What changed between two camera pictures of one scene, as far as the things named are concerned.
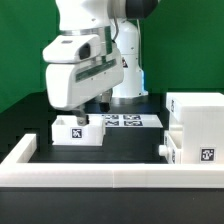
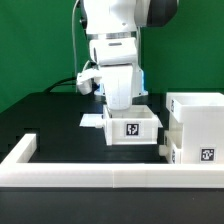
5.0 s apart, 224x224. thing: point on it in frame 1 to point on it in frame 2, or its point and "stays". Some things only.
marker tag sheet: x=132 y=121 to x=96 y=120
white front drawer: x=172 y=149 stays
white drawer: x=66 y=131 to x=138 y=125
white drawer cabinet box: x=199 y=116 stays
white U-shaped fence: x=18 y=170 stays
